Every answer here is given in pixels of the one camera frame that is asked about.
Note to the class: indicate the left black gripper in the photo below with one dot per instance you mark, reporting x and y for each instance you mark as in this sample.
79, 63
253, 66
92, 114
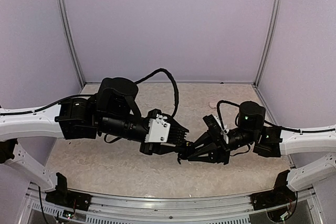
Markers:
156, 148

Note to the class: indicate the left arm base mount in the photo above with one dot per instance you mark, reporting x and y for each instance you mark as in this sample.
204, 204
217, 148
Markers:
71, 199

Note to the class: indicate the right aluminium corner post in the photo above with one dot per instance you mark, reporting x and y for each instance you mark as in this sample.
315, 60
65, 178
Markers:
268, 42

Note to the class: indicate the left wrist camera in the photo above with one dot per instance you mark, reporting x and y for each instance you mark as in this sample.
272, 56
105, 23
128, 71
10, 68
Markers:
162, 129

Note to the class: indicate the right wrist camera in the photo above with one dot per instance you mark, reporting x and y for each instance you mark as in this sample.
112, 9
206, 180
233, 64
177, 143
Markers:
214, 128

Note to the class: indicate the pink earbud charging case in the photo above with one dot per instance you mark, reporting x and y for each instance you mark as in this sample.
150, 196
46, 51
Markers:
213, 105

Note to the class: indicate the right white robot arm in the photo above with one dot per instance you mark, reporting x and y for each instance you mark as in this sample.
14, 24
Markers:
266, 140

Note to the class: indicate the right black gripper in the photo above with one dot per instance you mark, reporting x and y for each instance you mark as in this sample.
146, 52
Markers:
219, 152

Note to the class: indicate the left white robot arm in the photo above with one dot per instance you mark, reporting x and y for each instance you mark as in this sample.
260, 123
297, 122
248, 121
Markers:
111, 111

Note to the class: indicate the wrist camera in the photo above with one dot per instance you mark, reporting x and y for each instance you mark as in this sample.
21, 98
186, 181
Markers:
214, 128
162, 129

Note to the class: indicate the left aluminium corner post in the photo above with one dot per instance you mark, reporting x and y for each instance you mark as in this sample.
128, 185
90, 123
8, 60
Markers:
70, 42

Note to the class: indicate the aluminium corner post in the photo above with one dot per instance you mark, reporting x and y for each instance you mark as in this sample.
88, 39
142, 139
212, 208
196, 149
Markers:
268, 42
70, 42

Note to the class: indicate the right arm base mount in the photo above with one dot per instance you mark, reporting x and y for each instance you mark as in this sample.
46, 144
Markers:
269, 199

